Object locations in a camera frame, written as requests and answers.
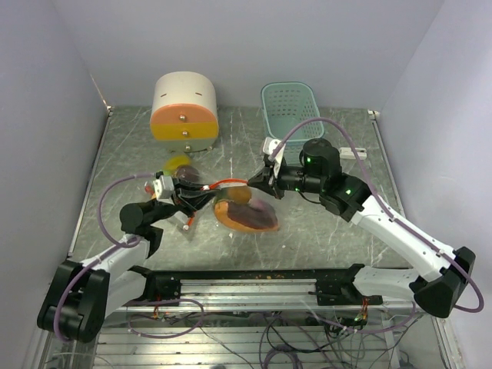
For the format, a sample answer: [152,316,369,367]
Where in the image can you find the small white device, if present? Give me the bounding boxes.
[339,147,367,161]

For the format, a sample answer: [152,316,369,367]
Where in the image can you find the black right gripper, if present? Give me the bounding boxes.
[247,158,324,200]

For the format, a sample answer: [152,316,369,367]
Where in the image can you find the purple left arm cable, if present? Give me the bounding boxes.
[53,172,158,342]

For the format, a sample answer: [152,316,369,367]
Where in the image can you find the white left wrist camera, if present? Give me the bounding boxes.
[152,175,175,201]

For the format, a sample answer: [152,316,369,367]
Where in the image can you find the zip bag with fruit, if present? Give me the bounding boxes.
[145,153,200,231]

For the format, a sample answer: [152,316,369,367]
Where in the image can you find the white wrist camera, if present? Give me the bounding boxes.
[261,137,284,165]
[152,175,175,201]

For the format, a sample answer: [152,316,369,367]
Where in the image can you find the light blue plastic basket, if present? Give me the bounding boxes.
[261,81,325,163]

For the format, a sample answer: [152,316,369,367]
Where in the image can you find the zip bag with fake food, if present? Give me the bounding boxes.
[203,178,279,233]

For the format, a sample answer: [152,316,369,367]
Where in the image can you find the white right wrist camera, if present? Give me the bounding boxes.
[261,137,284,165]

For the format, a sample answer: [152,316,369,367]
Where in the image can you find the round three-drawer cabinet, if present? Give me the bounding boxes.
[150,71,219,153]

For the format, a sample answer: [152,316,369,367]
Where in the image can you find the aluminium frame rail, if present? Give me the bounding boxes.
[42,274,443,312]

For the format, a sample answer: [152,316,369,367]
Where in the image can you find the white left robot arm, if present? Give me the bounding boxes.
[37,176,220,343]

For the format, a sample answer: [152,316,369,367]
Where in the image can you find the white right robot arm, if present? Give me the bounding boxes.
[248,138,476,318]

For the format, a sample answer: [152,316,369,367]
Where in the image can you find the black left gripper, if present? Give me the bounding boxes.
[151,177,221,223]

